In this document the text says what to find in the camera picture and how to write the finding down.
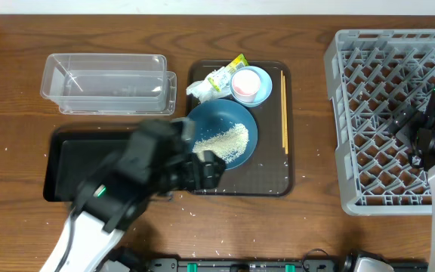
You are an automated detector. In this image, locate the pile of white rice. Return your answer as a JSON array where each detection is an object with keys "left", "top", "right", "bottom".
[{"left": 192, "top": 123, "right": 249, "bottom": 164}]

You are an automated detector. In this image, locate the dark blue plate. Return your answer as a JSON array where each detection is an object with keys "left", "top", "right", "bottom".
[{"left": 188, "top": 99, "right": 258, "bottom": 170}]

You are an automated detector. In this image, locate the brown serving tray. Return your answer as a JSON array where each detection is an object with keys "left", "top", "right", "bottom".
[{"left": 186, "top": 60, "right": 295, "bottom": 197}]

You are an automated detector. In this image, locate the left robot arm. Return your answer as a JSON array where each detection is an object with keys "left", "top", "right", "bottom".
[{"left": 42, "top": 118, "right": 226, "bottom": 271}]

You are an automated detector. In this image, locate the grey dishwasher rack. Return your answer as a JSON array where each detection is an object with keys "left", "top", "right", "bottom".
[{"left": 324, "top": 29, "right": 435, "bottom": 216}]

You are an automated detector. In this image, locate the crumpled white green wrapper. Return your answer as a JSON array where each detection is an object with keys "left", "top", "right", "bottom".
[{"left": 186, "top": 54, "right": 248, "bottom": 103}]

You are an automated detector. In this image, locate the black plastic tray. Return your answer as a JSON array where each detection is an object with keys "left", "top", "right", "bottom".
[{"left": 43, "top": 124, "right": 134, "bottom": 202}]

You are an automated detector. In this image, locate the pink white cup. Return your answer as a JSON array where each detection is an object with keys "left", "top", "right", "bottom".
[{"left": 231, "top": 69, "right": 261, "bottom": 103}]

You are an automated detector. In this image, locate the wooden chopstick right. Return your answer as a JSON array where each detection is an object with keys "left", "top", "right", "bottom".
[{"left": 282, "top": 74, "right": 288, "bottom": 155}]

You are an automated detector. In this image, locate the wooden chopstick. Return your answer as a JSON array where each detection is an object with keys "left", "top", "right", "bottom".
[
  {"left": 282, "top": 74, "right": 288, "bottom": 155},
  {"left": 280, "top": 70, "right": 285, "bottom": 149}
]

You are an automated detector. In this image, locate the light blue small bowl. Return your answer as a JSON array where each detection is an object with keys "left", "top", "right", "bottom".
[{"left": 230, "top": 66, "right": 273, "bottom": 107}]

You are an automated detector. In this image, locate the clear plastic bin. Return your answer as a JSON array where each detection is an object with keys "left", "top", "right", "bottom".
[{"left": 40, "top": 53, "right": 168, "bottom": 114}]

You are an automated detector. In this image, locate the wooden chopstick left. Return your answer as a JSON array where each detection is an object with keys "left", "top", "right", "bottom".
[{"left": 280, "top": 70, "right": 285, "bottom": 149}]

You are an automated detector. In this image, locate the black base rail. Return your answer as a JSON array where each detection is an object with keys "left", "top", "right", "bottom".
[{"left": 106, "top": 249, "right": 430, "bottom": 272}]

